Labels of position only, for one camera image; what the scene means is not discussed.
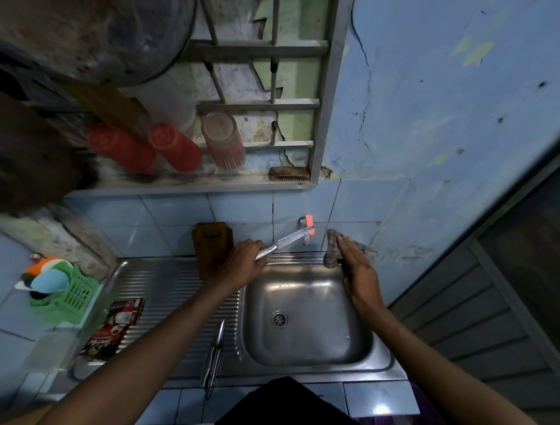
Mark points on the checked dishcloth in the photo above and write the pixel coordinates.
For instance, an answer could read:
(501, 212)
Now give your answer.
(332, 249)

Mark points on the grey slatted wooden door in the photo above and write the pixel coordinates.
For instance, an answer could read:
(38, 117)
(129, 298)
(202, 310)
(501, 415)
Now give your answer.
(468, 332)

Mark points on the orange plastic utensil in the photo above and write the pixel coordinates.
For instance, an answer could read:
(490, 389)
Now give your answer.
(41, 265)

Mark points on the person's black clothing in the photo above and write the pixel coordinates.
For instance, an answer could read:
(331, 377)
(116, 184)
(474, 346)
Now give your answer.
(284, 405)

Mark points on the person's right forearm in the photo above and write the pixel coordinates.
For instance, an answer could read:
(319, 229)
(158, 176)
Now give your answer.
(446, 372)

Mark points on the clear plastic container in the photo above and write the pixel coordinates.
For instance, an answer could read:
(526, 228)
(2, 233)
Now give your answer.
(48, 350)

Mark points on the knives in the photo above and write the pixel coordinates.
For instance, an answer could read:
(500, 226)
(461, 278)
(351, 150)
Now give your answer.
(216, 359)

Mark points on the dark round hanging pan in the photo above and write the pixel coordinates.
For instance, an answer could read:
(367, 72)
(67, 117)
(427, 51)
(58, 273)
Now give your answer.
(92, 39)

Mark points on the large dark brown wok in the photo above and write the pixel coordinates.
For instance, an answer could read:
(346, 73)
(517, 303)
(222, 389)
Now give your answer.
(35, 162)

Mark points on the green plastic basket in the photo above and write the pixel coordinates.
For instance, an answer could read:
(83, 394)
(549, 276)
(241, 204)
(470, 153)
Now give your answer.
(72, 300)

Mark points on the person's left forearm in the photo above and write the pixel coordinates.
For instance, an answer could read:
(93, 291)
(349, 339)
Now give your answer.
(144, 354)

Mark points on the wooden scrub brush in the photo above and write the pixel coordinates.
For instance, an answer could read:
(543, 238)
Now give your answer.
(288, 174)

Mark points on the purple plastic basket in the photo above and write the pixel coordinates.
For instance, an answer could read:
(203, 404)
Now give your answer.
(422, 407)

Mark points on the person's right hand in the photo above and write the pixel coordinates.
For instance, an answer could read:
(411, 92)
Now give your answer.
(361, 280)

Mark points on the small wooden cutting board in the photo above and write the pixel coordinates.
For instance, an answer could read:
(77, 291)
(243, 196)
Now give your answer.
(212, 249)

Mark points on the red black sachet pack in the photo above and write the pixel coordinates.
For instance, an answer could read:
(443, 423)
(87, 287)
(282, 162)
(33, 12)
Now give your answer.
(111, 328)

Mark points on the light blue plastic scoop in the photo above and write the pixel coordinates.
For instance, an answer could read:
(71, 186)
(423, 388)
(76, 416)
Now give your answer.
(49, 281)

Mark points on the stainless steel sink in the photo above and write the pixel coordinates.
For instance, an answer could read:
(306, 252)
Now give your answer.
(306, 324)

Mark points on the white plastic cup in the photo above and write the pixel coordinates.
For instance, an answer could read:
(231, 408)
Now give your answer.
(166, 103)

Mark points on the person's left hand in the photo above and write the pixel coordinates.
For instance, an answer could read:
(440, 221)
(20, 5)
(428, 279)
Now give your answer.
(240, 265)

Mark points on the yellow plastic cup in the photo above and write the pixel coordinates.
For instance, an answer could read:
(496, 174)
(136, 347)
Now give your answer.
(105, 105)

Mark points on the red plastic cup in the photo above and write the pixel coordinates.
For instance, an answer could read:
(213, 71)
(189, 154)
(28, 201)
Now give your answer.
(120, 149)
(175, 149)

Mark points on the red striped drinking glass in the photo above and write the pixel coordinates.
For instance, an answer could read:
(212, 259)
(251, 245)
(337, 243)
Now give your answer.
(224, 142)

